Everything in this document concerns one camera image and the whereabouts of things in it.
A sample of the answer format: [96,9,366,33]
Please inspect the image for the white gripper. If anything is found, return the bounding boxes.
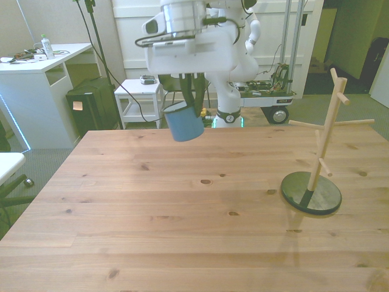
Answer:
[145,30,239,118]

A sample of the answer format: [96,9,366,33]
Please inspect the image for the blue enamel mug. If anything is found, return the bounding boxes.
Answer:
[160,101,205,143]

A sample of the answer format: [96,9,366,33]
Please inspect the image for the wooden mug tree black base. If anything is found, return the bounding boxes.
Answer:
[280,68,375,217]

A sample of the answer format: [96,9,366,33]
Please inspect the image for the black plastic chair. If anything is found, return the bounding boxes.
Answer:
[157,74,211,112]

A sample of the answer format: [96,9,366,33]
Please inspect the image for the small white side table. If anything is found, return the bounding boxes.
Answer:
[114,78,165,129]

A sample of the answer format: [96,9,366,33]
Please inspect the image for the wheeled robot cart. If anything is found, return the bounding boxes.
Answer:
[233,62,297,125]

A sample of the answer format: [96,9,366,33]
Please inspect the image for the black computer case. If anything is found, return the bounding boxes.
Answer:
[65,77,121,137]

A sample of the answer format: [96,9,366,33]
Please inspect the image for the black tripod stand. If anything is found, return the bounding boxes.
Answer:
[71,0,124,130]

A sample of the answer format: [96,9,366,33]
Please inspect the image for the clear plastic bottle green cap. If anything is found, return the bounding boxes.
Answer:
[41,33,56,60]

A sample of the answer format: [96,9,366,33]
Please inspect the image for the white desk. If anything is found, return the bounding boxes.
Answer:
[0,42,101,150]

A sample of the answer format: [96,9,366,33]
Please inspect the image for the white rounded table top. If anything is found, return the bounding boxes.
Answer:
[0,151,26,186]

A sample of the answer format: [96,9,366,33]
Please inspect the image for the black floor cable bundle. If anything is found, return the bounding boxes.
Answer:
[202,114,218,129]

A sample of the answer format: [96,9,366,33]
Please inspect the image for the long black hanging cable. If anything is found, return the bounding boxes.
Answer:
[72,0,167,123]

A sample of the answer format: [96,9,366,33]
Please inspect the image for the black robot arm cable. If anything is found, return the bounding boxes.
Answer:
[134,16,244,49]

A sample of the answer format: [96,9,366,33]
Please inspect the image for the tangled cables and tools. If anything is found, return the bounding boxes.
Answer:
[7,47,71,64]

